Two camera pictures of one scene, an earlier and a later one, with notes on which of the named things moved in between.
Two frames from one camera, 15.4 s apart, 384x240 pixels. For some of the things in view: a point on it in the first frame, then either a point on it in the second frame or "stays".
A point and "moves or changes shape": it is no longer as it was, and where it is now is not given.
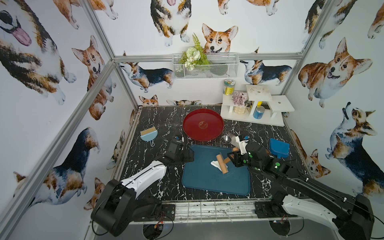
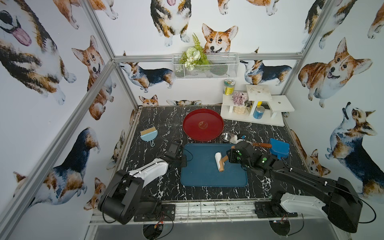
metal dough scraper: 233,140 -> 262,145
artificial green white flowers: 194,56 stays
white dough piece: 216,164 -> 218,156
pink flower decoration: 239,98 stays
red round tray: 203,125 stays
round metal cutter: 226,139 stays
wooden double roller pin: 222,162 moves or changes shape
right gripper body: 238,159 stays
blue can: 258,112 stays
